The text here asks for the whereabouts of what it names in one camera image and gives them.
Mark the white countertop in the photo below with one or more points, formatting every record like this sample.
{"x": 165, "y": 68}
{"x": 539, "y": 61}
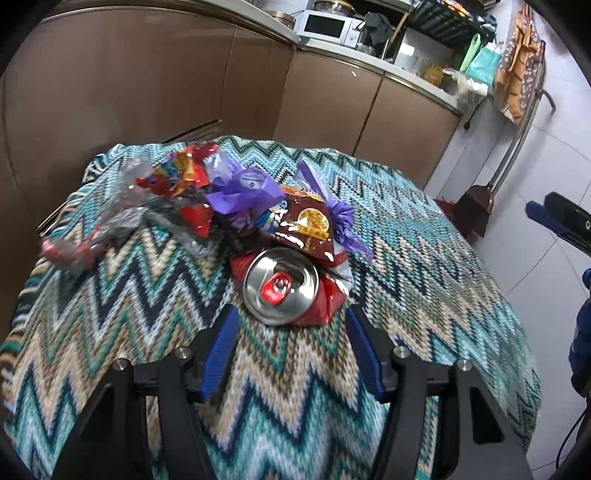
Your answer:
{"x": 351, "y": 54}

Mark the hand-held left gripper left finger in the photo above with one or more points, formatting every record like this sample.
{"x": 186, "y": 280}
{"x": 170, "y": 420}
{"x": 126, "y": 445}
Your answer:
{"x": 219, "y": 355}

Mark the person's right hand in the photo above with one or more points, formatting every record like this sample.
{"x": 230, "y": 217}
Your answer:
{"x": 582, "y": 350}

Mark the white microwave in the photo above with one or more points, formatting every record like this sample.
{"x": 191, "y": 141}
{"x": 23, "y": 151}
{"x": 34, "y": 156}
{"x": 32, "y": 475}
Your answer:
{"x": 328, "y": 25}

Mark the black dish rack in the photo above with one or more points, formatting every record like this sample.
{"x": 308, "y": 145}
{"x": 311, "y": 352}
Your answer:
{"x": 450, "y": 23}

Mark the brown snack packet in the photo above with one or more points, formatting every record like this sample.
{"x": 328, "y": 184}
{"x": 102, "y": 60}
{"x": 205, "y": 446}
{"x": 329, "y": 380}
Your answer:
{"x": 309, "y": 224}

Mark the zigzag knitted blanket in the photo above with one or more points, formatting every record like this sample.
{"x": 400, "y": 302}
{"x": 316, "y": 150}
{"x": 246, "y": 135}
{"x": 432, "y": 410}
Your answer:
{"x": 286, "y": 415}

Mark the patterned apron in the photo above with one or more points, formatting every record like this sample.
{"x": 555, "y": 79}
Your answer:
{"x": 519, "y": 69}

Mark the white plastic bag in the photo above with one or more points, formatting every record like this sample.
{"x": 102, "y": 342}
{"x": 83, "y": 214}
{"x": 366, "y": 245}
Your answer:
{"x": 466, "y": 85}

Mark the purple candy wrapper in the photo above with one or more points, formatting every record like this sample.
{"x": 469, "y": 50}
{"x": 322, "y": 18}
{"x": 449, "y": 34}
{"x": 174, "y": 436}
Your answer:
{"x": 344, "y": 217}
{"x": 242, "y": 194}

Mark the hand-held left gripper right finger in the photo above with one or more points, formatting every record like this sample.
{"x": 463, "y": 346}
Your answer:
{"x": 364, "y": 355}

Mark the crushed red beer can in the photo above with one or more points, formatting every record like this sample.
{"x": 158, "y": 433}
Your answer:
{"x": 281, "y": 290}

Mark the long clear plastic wrapper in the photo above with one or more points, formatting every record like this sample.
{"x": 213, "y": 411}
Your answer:
{"x": 120, "y": 221}

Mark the steel pot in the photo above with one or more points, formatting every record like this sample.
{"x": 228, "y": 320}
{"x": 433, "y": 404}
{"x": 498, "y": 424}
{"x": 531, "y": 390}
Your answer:
{"x": 334, "y": 5}

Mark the yellow bottle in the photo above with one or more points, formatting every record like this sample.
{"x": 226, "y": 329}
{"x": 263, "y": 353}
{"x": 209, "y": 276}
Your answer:
{"x": 435, "y": 74}

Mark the colourful red snack packet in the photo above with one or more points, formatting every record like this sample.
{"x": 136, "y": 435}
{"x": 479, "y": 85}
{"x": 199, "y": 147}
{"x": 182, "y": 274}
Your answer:
{"x": 184, "y": 175}

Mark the teal bag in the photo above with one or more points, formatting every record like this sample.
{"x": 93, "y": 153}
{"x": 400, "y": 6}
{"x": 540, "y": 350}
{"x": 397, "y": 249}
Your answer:
{"x": 482, "y": 62}

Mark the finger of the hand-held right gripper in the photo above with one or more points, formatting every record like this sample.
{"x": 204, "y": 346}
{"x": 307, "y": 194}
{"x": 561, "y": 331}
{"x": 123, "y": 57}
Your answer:
{"x": 570, "y": 217}
{"x": 545, "y": 217}

